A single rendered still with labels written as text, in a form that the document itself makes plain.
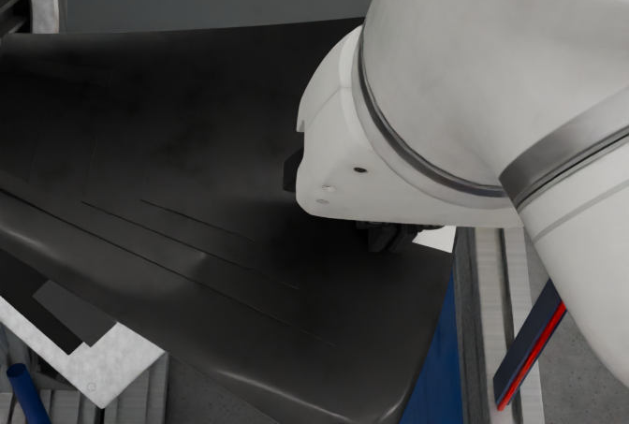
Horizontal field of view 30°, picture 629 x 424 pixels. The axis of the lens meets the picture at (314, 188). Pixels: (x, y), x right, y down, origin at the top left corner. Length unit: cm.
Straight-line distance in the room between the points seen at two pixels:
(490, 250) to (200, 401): 91
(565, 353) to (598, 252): 162
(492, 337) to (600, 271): 60
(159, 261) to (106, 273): 2
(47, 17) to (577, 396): 129
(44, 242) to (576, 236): 31
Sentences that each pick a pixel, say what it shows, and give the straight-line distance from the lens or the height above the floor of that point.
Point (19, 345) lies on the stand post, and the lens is 154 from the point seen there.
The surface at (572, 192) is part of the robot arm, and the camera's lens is 27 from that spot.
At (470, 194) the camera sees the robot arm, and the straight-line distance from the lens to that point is 36.
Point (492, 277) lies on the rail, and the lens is 90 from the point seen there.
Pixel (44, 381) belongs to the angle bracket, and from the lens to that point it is 166.
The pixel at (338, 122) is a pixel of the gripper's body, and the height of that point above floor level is 131.
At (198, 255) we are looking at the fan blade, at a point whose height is 116.
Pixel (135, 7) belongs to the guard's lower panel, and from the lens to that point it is 157.
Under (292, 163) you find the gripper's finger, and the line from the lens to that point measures 47.
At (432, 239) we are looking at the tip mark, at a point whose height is 115.
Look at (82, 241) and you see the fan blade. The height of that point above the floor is 116.
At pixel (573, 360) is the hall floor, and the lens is 188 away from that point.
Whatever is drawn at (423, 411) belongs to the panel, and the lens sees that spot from 118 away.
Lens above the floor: 162
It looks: 56 degrees down
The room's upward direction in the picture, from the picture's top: 11 degrees clockwise
